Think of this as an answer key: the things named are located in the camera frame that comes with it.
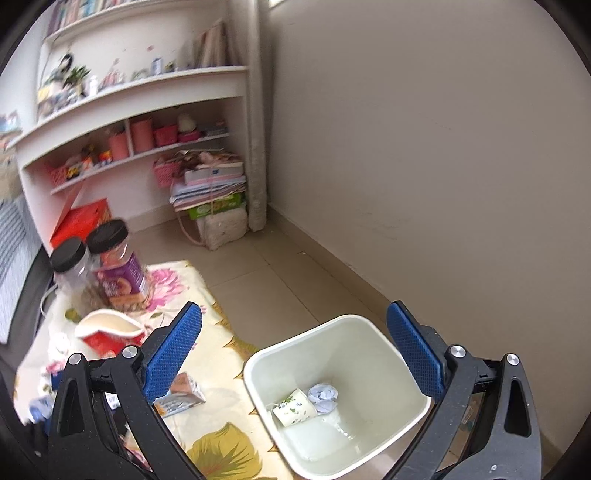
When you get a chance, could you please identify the plush doll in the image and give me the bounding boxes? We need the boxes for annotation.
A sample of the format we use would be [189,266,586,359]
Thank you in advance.
[46,54,75,88]

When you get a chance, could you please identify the short pink canister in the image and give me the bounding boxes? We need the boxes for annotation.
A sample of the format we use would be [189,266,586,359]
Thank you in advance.
[108,131,130,161]

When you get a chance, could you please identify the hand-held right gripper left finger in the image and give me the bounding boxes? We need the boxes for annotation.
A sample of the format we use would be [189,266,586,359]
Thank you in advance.
[46,301,206,480]

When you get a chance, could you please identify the white plastic trash bin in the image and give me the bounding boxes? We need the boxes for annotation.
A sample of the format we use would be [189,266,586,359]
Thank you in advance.
[243,315,435,479]

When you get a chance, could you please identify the red cardboard box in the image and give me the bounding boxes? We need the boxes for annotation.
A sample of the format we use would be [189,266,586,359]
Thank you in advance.
[50,198,112,250]

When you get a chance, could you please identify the clear jar with black lid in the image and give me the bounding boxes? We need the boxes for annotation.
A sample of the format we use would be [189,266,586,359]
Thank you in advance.
[50,237,100,310]

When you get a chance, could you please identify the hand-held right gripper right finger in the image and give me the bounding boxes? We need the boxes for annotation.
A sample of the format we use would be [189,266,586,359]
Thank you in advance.
[387,300,542,480]

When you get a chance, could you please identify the floral printed blanket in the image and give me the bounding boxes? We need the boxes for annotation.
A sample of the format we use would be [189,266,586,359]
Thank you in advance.
[14,260,301,480]

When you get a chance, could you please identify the crumpled white paper ball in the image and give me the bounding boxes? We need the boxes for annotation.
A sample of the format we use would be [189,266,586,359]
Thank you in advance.
[308,382,340,414]

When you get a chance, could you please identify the small flattened drink carton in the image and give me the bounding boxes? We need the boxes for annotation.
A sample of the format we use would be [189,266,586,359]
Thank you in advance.
[154,371,206,418]

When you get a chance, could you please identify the white fluffy cushion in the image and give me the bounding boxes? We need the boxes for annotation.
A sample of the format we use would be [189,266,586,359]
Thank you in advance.
[196,210,249,250]

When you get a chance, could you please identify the red instant noodle bowl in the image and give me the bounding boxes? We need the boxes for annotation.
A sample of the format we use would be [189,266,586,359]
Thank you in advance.
[75,309,146,358]

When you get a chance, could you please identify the white leaf-print paper cup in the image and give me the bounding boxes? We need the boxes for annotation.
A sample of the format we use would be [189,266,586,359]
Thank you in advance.
[272,388,318,428]

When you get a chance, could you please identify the tall pink canister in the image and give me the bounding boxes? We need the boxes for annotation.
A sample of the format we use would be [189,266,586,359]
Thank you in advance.
[130,117,154,153]

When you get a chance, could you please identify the row of shelf books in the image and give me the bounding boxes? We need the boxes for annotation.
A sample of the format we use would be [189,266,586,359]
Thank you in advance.
[46,0,144,31]

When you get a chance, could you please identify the green cardboard box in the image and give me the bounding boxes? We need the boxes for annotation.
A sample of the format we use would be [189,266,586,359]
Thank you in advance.
[187,194,245,220]

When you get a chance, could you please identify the grey striped quilt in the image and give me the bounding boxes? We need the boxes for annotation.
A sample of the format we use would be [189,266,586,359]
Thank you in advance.
[0,196,42,342]

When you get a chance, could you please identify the white wall shelf unit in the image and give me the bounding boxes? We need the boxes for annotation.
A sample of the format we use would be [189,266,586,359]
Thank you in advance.
[14,0,252,232]

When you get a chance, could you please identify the leaning upright books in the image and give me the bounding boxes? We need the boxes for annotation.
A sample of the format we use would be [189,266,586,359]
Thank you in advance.
[191,21,241,70]

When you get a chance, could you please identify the purple-label jar with black lid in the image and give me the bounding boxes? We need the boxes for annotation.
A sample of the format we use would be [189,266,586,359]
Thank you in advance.
[88,220,152,312]

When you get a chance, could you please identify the pink woven basket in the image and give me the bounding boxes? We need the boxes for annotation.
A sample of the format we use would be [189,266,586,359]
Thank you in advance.
[154,159,181,188]

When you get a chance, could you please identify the stack of books and papers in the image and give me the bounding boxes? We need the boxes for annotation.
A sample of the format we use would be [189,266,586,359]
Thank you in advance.
[170,150,249,210]

